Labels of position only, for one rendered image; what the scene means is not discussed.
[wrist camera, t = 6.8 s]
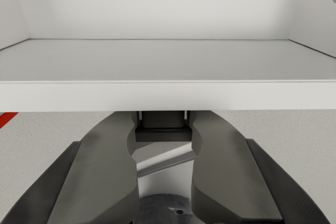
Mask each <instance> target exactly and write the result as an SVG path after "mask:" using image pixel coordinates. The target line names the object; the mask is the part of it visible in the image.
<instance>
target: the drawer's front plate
mask: <svg viewBox="0 0 336 224"><path fill-rule="evenodd" d="M305 109H336V57H333V56H331V55H328V54H326V53H323V52H320V51H318V50H315V49H313V48H310V47H308V46H305V45H303V44H300V43H297V42H295V41H292V40H290V39H59V38H29V39H26V40H24V41H21V42H18V43H16V44H13V45H10V46H8V47H5V48H2V49H0V112H95V111H200V110H305Z"/></svg>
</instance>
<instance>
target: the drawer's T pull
mask: <svg viewBox="0 0 336 224"><path fill-rule="evenodd" d="M141 115H142V119H140V120H139V122H140V125H138V126H137V128H136V129H135V140H136V142H191V141H192V134H193V130H192V129H191V128H190V126H189V125H187V119H185V110H148V111H141Z"/></svg>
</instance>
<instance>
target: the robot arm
mask: <svg viewBox="0 0 336 224"><path fill-rule="evenodd" d="M186 125H189V127H190V128H191V129H192V140H191V148H192V150H193V151H194V152H195V154H196V155H197V157H196V158H195V160H194V161H193V170H192V180H191V199H189V198H187V197H184V196H181V195H176V194H168V193H162V194H154V195H149V196H146V197H144V198H142V199H140V200H139V184H138V172H137V163H136V161H135V160H134V159H133V158H132V155H133V153H134V152H135V150H136V148H137V146H136V134H135V129H136V128H137V127H138V126H140V111H115V112H114V113H112V114H110V115H109V116H107V117H106V118H105V119H103V120H102V121H100V122H99V123H98V124H97V125H95V126H94V127H93V128H92V129H91V130H90V131H89V132H88V133H87V134H86V135H85V136H84V137H83V138H82V139H81V140H80V141H73V142H72V143H71V144H70V145H69V146H68V147H67V148H66V149H65V151H64V152H63V153H62V154H61V155H60V156H59V157H58V158H57V159H56V160H55V161H54V162H53V163H52V164H51V165H50V166H49V167H48V168H47V169H46V170H45V171H44V172H43V174H42V175H41V176H40V177H39V178H38V179H37V180H36V181H35V182H34V183H33V184H32V185H31V186H30V187H29V188H28V189H27V190H26V191H25V192H24V194H23V195H22V196H21V197H20V198H19V199H18V200H17V202H16V203H15V204H14V205H13V207H12V208H11V209H10V210H9V212H8V213H7V214H6V216H5V217H4V218H3V220H2V221H1V223H0V224H331V223H330V222H329V220H328V219H327V217H326V216H325V215H324V213H323V212H322V211H321V209H320V208H319V207H318V205H317V204H316V203H315V202H314V201H313V199H312V198H311V197H310V196H309V195H308V194H307V193H306V191H305V190H304V189H303V188H302V187H301V186H300V185H299V184H298V183H297V182H296V181H295V180H294V179H293V178H292V177H291V176H290V175H289V174H288V173H287V172H286V171H285V170H284V169H283V168H282V167H281V166H280V165H279V164H278V163H277V162H276V161H275V160H274V159H273V158H272V157H271V156H270V155H269V154H268V153H267V152H266V151H265V150H264V149H263V148H262V147H261V146H260V145H259V144H258V143H257V142H256V141H254V140H253V139H252V138H245V137H244V136H243V135H242V134H241V133H240V132H239V131H238V130H237V129H236V128H235V127H234V126H233V125H232V124H230V123H229V122H228V121H226V120H225V119H224V118H222V117H221V116H219V115H218V114H216V113H214V112H213V111H211V110H187V111H186Z"/></svg>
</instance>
